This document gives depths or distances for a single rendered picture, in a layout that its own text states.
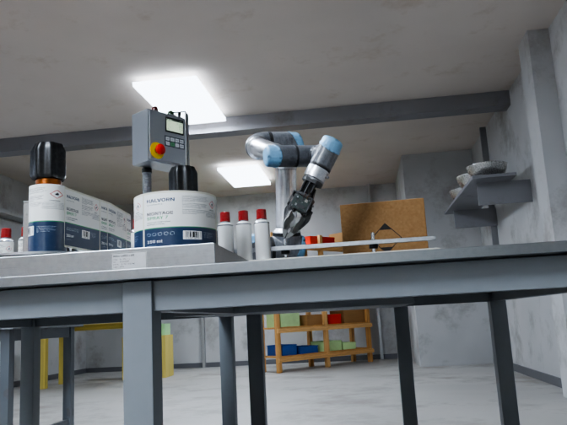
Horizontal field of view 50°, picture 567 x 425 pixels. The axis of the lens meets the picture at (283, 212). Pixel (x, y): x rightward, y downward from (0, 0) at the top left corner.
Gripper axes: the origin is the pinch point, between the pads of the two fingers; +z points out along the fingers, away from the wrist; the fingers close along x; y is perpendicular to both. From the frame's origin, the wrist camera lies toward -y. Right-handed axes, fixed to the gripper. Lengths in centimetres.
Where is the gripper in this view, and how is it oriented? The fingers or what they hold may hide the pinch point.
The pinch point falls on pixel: (286, 235)
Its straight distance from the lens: 202.1
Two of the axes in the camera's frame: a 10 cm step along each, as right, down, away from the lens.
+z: -4.5, 8.9, -1.0
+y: -1.1, -1.7, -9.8
